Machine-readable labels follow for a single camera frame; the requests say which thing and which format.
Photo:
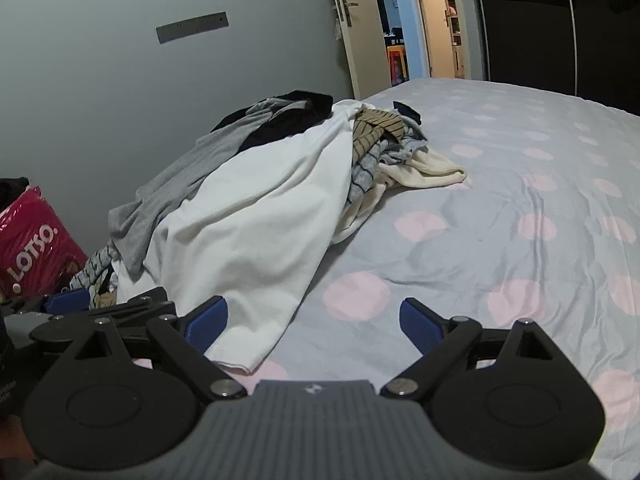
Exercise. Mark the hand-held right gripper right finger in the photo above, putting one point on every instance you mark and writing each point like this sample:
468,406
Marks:
420,326

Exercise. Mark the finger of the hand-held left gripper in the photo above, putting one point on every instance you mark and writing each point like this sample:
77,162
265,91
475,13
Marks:
65,301
135,307

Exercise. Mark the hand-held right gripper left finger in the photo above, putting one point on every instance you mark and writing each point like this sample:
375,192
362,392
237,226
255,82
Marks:
207,321

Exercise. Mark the grey and black shirt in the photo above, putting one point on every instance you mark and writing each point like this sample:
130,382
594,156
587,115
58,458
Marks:
200,160

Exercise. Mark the white black-striped garment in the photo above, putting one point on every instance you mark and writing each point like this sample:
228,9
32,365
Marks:
95,272

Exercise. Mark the pink plastic bag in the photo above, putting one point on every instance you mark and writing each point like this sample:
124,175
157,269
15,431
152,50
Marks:
35,245

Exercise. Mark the polka dot bedsheet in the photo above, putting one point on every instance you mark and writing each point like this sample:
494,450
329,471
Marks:
475,240

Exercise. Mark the cream garment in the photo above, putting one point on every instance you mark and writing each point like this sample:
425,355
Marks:
430,167

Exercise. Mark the grey striped garment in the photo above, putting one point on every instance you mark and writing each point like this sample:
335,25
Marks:
365,170

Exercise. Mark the brown striped shirt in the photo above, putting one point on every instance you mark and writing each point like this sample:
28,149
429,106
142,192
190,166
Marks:
372,130

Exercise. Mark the dark navy garment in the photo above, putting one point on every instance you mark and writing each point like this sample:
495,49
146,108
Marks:
407,111

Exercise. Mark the orange stool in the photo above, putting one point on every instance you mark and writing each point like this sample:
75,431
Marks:
396,62

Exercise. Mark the cream bedroom door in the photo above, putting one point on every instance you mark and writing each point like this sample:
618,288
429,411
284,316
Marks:
360,35

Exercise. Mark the cream hallway door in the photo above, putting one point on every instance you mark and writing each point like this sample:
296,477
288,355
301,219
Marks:
445,20

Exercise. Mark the dark wardrobe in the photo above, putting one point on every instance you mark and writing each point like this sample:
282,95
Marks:
560,25

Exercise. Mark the grey wall strip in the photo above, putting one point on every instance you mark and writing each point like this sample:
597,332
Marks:
192,26

